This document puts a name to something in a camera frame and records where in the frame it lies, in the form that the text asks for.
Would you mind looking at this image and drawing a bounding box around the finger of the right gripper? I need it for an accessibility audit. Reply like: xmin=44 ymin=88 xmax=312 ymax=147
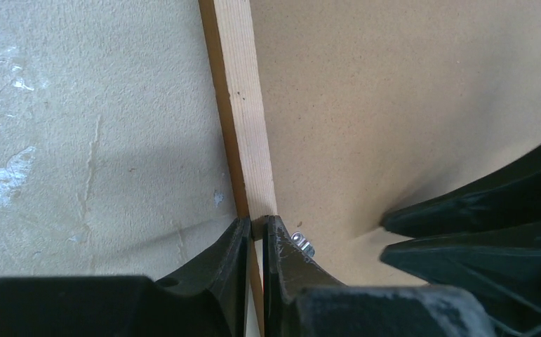
xmin=381 ymin=145 xmax=541 ymax=238
xmin=380 ymin=221 xmax=541 ymax=336

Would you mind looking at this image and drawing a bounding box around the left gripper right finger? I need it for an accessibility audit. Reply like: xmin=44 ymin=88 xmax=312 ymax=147
xmin=262 ymin=216 xmax=495 ymax=336

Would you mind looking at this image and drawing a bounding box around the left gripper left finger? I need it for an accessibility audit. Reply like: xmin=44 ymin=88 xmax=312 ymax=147
xmin=0 ymin=218 xmax=251 ymax=336

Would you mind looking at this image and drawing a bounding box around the brown backing board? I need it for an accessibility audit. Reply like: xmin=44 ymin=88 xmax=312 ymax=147
xmin=251 ymin=1 xmax=541 ymax=285

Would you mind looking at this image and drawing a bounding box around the brown wooden picture frame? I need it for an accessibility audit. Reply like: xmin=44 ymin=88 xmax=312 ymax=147
xmin=199 ymin=0 xmax=278 ymax=336

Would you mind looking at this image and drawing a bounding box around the silver frame turn clip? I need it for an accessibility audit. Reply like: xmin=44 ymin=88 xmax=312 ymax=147
xmin=291 ymin=232 xmax=315 ymax=258

